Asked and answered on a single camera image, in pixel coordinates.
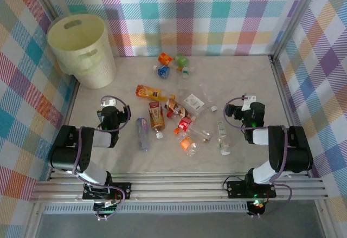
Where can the controller circuit board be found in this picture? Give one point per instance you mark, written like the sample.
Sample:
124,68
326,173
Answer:
257,206
107,211

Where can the small orange bottle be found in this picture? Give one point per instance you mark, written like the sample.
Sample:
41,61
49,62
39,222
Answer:
164,58

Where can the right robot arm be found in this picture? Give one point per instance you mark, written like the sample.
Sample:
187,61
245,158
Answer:
292,151

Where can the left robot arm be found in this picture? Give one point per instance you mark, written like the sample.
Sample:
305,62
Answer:
67,151

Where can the small green bottle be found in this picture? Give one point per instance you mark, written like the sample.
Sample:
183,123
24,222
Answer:
180,59

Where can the red label tea bottle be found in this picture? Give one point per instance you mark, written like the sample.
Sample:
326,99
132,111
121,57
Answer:
156,116

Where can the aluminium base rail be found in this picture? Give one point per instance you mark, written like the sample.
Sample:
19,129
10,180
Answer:
176,189

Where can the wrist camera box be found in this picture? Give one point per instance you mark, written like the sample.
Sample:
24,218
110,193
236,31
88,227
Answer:
248,102
109,102

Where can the aluminium side rail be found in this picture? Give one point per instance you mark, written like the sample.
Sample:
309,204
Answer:
71,99
285,99

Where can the clear unlabelled plastic bottle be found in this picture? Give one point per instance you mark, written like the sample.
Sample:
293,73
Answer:
214,108

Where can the orange label clear bottle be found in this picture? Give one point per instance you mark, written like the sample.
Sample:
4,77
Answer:
187,142

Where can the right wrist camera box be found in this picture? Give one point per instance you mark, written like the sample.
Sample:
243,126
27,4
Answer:
248,102

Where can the white small carton box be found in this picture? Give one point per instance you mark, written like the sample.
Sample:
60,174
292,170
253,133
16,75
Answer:
193,102

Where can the blue label clear bottle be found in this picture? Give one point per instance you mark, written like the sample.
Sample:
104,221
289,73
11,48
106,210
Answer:
143,135

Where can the clear bottle green white cap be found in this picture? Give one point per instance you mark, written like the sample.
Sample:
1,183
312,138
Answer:
185,72

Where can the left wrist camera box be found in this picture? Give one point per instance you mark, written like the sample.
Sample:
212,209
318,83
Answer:
109,102

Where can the red label clear bottle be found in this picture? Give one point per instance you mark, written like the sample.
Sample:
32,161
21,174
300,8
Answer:
185,124

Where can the brown label bottle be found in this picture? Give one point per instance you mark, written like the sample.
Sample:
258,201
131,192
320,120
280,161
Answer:
176,108

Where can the small blue label bottle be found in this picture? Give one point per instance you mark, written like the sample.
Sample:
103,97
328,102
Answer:
163,71

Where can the green label clear bottle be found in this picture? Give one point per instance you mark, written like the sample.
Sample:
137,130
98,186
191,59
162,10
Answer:
222,132

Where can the orange juice bottle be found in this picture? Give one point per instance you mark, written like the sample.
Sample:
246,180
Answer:
146,91

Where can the cream plastic waste bin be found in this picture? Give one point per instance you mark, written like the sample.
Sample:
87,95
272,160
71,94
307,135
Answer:
105,70

